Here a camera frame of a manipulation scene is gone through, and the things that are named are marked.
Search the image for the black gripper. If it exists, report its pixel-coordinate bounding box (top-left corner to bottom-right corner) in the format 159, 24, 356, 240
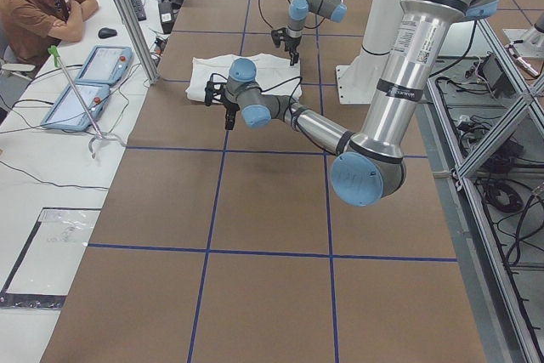
284, 34, 301, 65
224, 99, 240, 130

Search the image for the white long-sleeve printed shirt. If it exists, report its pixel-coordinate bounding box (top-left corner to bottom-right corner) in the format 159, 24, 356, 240
186, 54, 301, 102

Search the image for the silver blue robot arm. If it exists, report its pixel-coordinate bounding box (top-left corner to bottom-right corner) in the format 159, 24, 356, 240
279, 0, 347, 65
206, 0, 498, 207

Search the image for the far blue teach pendant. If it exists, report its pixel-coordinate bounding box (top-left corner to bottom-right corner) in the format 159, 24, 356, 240
75, 45, 133, 86

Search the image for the blue teach pendant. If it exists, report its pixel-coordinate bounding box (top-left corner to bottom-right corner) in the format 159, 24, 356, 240
75, 45, 133, 86
41, 83, 110, 132

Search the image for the black keyboard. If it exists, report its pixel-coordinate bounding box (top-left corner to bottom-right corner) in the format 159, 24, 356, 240
129, 0, 147, 21

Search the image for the black computer mouse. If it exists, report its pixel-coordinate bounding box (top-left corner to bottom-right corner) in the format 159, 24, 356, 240
98, 27, 117, 39

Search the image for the near blue teach pendant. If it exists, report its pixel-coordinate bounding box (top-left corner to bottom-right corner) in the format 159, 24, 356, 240
41, 83, 110, 132

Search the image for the metal rod stand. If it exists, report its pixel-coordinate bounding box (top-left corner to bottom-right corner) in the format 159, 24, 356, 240
48, 46, 127, 159

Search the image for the seated person brown shirt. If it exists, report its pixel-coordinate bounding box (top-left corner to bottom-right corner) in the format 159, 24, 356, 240
1, 0, 99, 67

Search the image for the clear plastic document sleeve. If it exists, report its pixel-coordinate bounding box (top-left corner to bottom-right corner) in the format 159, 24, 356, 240
1, 207, 100, 310

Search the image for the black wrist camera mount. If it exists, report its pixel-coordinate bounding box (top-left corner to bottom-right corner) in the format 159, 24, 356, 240
204, 79, 226, 106
270, 27, 286, 48

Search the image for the black box under frame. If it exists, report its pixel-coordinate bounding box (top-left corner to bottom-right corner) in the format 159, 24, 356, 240
477, 53, 516, 98

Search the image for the grey aluminium frame post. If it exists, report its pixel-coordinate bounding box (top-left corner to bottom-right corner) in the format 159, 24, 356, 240
113, 0, 159, 85

